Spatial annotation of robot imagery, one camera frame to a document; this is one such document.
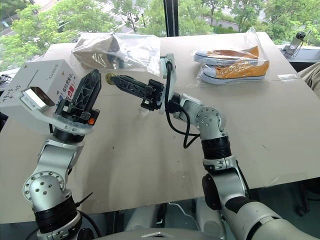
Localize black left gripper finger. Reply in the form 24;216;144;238
83;69;102;113
71;69;98;112

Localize grey rounded robot leg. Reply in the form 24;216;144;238
194;197;227;240
123;203;167;232

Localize clear water bottle black strap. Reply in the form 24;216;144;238
289;30;311;57

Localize brown cardboard piece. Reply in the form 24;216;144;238
72;33;121;70

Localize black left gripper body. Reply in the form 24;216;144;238
54;98;101;126

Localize black zip tie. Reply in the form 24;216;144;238
74;191;94;208

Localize black gadget in bag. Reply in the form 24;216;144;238
107;49;133;70

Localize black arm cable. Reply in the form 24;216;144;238
74;211;102;238
163;61;201;150

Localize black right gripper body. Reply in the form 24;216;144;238
140;79;166;112

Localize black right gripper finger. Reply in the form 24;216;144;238
111;77;150;101
111;74;151;90

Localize orange canvas sneaker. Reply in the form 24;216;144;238
193;46;260;63
199;59;271;85

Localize clear plastic bag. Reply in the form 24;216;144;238
71;32;162;77

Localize white box with slot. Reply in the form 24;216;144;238
0;59;82;134

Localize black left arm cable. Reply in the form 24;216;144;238
74;211;102;238

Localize brown cardboard table cover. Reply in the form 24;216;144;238
0;31;320;225

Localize black window pillar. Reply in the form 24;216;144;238
163;0;180;38

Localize dark side desk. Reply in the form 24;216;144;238
282;44;320;73

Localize clear tape strip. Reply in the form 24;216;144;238
276;73;301;81

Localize silver robot torso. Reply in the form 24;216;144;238
94;226;226;240

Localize person in beige clothing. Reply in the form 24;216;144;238
298;61;320;100

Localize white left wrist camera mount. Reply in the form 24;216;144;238
21;86;97;135

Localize orange sneakers in plastic bag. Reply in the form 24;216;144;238
191;26;272;87

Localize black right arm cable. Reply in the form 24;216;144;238
163;61;201;150

